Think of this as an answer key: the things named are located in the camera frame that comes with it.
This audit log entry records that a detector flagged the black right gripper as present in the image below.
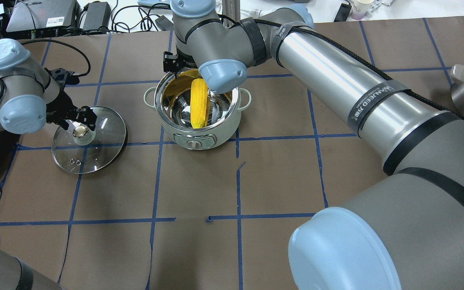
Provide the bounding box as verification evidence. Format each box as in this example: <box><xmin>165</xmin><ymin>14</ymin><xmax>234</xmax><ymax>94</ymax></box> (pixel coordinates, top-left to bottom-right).
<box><xmin>163</xmin><ymin>52</ymin><xmax>197</xmax><ymax>78</ymax></box>

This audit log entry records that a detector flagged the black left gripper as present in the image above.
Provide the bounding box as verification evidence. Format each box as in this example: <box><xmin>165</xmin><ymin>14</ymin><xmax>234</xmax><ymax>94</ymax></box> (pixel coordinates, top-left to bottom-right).
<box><xmin>46</xmin><ymin>68</ymin><xmax>97</xmax><ymax>131</ymax></box>

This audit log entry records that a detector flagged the glass pot lid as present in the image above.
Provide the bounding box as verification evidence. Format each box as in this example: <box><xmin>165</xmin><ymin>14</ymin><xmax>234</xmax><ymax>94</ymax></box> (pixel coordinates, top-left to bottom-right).
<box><xmin>51</xmin><ymin>106</ymin><xmax>128</xmax><ymax>174</ymax></box>

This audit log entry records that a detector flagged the yellow toy corn cob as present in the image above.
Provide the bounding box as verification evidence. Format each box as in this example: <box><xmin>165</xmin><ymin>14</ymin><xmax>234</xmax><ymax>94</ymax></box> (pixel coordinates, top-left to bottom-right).
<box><xmin>190</xmin><ymin>78</ymin><xmax>210</xmax><ymax>129</ymax></box>

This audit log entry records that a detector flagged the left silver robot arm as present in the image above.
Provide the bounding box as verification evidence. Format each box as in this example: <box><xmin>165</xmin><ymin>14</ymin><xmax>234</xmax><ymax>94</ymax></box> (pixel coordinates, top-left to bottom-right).
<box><xmin>0</xmin><ymin>39</ymin><xmax>97</xmax><ymax>290</ymax></box>

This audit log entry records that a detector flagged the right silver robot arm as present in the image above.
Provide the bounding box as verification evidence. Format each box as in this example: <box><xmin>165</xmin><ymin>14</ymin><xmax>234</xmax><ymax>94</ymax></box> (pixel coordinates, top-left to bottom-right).
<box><xmin>169</xmin><ymin>0</ymin><xmax>464</xmax><ymax>290</ymax></box>

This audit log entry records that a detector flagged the pale green electric pot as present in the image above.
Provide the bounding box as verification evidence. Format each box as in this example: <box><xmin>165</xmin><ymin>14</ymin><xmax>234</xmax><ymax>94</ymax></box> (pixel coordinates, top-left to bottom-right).
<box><xmin>143</xmin><ymin>68</ymin><xmax>252</xmax><ymax>150</ymax></box>

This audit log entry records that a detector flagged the black power adapter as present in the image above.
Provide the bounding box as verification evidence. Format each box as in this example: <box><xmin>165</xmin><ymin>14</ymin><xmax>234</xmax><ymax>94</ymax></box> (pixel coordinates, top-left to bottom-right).
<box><xmin>81</xmin><ymin>1</ymin><xmax>111</xmax><ymax>31</ymax></box>

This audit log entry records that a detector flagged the black red computer box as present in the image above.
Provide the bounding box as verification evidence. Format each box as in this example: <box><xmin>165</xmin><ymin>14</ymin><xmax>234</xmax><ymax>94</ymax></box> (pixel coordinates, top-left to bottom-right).
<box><xmin>6</xmin><ymin>0</ymin><xmax>80</xmax><ymax>33</ymax></box>

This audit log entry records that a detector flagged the black phone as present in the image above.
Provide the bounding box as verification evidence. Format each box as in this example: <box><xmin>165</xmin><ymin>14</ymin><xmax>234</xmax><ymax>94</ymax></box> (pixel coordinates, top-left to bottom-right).
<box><xmin>333</xmin><ymin>3</ymin><xmax>352</xmax><ymax>22</ymax></box>

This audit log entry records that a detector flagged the white paper cup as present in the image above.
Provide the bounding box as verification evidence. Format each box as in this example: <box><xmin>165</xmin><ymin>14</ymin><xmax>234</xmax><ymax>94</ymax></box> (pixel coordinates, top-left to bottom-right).
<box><xmin>350</xmin><ymin>0</ymin><xmax>375</xmax><ymax>21</ymax></box>

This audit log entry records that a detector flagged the aluminium frame post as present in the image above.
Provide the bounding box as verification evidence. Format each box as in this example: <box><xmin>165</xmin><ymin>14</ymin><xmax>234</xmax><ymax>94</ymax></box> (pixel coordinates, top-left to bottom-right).
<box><xmin>222</xmin><ymin>0</ymin><xmax>241</xmax><ymax>21</ymax></box>

